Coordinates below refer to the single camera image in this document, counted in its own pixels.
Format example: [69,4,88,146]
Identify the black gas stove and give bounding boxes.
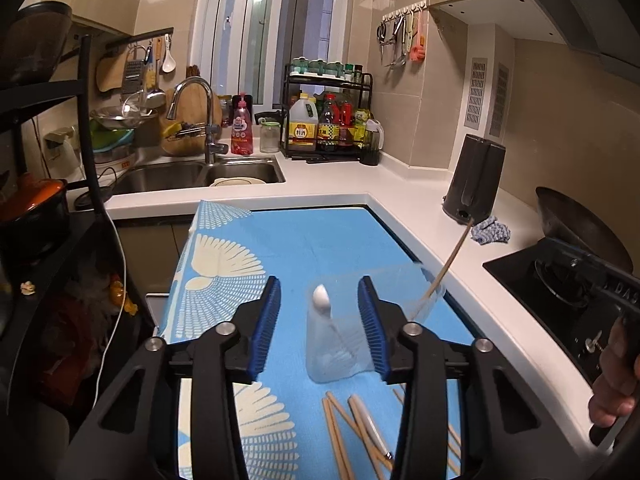
[482,247,618,391]

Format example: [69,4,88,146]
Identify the dark oil dispenser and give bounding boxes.
[361,120,385,167]

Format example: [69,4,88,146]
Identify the dark sauce bottle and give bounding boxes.
[316,94,341,153]

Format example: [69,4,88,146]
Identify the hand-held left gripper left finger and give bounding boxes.
[60,275,282,480]

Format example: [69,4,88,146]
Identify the small hanging wooden board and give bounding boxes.
[96,50,129,93]

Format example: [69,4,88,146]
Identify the long wooden chopstick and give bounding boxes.
[409,221,474,322]

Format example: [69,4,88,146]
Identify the hanging metal tongs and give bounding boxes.
[392,15,410,68]

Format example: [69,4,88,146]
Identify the green plastic basin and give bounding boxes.
[90,127,136,153]

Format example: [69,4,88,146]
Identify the chrome kitchen faucet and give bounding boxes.
[166,77,229,165]

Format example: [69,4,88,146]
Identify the metal grater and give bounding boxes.
[122,60,144,96]

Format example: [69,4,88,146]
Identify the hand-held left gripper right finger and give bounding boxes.
[357,275,577,480]

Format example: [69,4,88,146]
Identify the white wall socket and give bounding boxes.
[44,127,77,161]

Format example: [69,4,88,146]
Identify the black wok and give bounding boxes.
[535,186,634,277]

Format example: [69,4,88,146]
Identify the black knife block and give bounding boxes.
[442,134,507,224]

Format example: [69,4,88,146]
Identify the pink dish soap bottle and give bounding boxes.
[230,92,255,156]

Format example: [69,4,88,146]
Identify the orange lidded pot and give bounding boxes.
[0,175,72,262]

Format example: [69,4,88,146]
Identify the wall vent grille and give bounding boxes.
[464,57,489,128]
[489,62,510,139]

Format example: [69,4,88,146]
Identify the kitchen window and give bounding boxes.
[192,0,352,107]

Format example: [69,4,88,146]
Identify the white jug with yellow label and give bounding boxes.
[287,98,319,152]

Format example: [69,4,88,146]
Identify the red sauce bottle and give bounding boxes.
[339,100,355,148]

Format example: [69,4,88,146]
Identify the white plate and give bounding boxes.
[209,176,266,189]

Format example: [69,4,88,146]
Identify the kitchen scissors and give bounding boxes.
[377,20,394,67]

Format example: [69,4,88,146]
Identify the black shelf frame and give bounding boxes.
[0,35,113,221]

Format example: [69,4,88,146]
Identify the orange hanging brush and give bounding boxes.
[409,11,427,62]

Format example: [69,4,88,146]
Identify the white handled metal fork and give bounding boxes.
[349,395,394,461]

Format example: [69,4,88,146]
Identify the green yellow bottle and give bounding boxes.
[352,107,371,148]

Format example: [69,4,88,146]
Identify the bundle of wooden chopsticks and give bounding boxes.
[322,385,463,480]

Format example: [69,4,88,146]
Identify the black condiment rack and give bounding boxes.
[281,62,375,162]

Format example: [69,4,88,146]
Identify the range hood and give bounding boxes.
[495,0,640,92]

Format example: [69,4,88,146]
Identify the row of spice jars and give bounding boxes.
[291,56,364,84]

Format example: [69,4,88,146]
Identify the round wooden cutting board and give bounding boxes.
[160,85,223,157]

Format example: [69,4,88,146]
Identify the blue white patterned mat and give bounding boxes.
[152,200,481,480]

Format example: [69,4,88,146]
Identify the white hanging ladle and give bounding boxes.
[160,35,177,74]

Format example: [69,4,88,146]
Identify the glass jar with green lid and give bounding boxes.
[259,120,281,155]

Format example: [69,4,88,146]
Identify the blue knitted dishcloth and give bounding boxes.
[470,216,512,246]

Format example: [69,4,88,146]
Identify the person's right hand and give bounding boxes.
[589,317,640,431]

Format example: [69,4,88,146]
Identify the clear plastic utensil container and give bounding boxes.
[305,262,447,386]

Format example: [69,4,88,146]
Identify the white cable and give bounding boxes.
[91,204,127,413]

